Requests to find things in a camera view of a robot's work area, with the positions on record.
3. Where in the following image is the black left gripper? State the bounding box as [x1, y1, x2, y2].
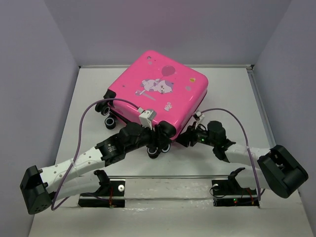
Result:
[124, 121, 172, 153]

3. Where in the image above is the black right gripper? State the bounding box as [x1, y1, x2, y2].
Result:
[174, 121, 216, 147]

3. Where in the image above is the pink hard-shell suitcase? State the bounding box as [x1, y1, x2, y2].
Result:
[95, 50, 209, 160]

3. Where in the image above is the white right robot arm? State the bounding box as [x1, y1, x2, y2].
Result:
[176, 120, 309, 198]

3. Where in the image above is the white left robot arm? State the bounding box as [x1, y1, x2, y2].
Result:
[20, 121, 176, 215]

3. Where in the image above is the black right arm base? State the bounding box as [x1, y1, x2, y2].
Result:
[209, 168, 260, 207]

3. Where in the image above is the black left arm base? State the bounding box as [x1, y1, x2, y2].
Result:
[78, 179, 125, 208]

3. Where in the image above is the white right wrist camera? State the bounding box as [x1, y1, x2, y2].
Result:
[193, 110, 205, 129]

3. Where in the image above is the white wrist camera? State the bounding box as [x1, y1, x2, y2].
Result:
[193, 110, 205, 129]
[137, 107, 157, 130]

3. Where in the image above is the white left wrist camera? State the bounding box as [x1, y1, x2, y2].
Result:
[137, 107, 157, 130]

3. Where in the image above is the silver table rail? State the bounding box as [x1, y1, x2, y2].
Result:
[109, 175, 228, 179]

